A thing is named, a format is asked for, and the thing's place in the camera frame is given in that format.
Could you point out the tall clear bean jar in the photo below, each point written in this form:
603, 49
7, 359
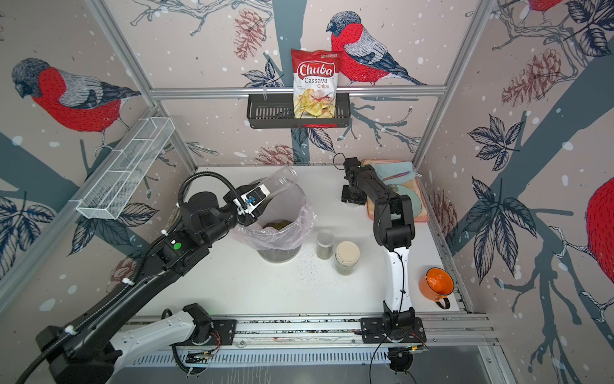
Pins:
275, 184

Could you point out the black wall basket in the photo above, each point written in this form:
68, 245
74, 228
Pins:
276, 112

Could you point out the red Chuba chips bag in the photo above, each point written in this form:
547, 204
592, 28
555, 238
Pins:
315, 78

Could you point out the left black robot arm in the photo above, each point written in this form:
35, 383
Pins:
93, 347

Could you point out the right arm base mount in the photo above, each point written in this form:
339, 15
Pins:
374, 331

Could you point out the orange mug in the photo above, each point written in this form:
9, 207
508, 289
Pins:
437, 286

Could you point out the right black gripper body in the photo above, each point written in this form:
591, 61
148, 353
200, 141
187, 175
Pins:
352, 196

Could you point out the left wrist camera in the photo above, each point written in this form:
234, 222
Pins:
255, 201

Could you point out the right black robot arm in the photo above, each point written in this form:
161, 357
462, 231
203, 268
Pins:
394, 230

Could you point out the teal plate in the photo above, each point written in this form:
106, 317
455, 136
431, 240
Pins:
415, 199

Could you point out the mesh waste bin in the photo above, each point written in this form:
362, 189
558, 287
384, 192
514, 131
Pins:
277, 256

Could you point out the white wire mesh shelf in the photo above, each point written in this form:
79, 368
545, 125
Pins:
112, 191

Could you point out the mung beans in bin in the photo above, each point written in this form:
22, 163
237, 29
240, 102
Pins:
278, 225

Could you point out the beige lidded bean jar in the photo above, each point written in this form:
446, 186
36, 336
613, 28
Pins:
347, 255

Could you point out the teal folded cloth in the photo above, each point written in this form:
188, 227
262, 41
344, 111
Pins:
395, 173

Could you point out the short clear bean jar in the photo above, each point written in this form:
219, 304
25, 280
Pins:
325, 244

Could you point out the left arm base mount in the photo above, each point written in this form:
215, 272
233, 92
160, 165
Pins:
213, 333

